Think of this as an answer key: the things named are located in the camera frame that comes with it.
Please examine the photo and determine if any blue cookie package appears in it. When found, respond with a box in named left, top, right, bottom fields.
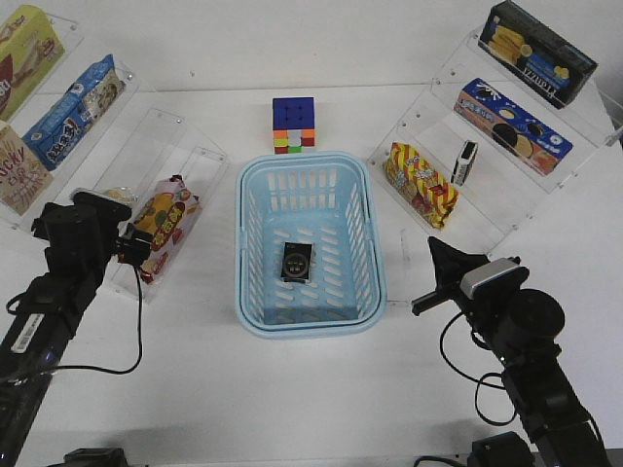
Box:
left=22, top=54, right=126, bottom=171

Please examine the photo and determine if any clear acrylic shelf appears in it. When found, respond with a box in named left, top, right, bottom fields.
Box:
left=0, top=8, right=231, bottom=305
left=368, top=31, right=622, bottom=281

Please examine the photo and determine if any blue sandwich cookie box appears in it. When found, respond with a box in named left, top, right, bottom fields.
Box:
left=454, top=78, right=573, bottom=176

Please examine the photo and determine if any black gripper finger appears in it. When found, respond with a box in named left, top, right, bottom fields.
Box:
left=427, top=236, right=487, bottom=287

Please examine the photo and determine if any beige Pocky box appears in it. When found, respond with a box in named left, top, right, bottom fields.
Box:
left=1, top=121, right=54, bottom=215

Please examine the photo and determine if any clear acrylic right shelf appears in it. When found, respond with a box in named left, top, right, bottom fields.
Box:
left=368, top=31, right=622, bottom=281

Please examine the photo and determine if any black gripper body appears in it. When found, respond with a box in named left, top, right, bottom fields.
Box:
left=411, top=257, right=487, bottom=316
left=31, top=191, right=131, bottom=272

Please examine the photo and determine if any clear acrylic left shelf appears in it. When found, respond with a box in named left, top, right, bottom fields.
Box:
left=0, top=8, right=231, bottom=305

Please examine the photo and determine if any black yellow cracker box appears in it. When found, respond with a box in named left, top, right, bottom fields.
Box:
left=478, top=1, right=598, bottom=109

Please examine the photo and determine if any light blue plastic basket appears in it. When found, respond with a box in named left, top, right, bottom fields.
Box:
left=235, top=152, right=387, bottom=339

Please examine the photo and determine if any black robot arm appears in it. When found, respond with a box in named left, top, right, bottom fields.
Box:
left=1, top=190, right=131, bottom=466
left=412, top=236, right=610, bottom=466

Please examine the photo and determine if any black white tissue pack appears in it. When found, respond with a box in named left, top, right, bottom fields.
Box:
left=451, top=140, right=478, bottom=186
left=280, top=242, right=313, bottom=283

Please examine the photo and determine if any multicoloured puzzle cube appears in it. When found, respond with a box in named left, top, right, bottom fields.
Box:
left=272, top=96, right=316, bottom=154

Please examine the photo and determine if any pink fruit snack bag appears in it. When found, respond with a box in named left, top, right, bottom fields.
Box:
left=132, top=174, right=202, bottom=284

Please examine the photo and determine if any red yellow striped snack bag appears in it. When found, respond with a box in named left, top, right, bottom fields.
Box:
left=383, top=142, right=459, bottom=229

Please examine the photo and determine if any yellow snack box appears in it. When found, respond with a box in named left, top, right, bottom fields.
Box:
left=1, top=5, right=65, bottom=122

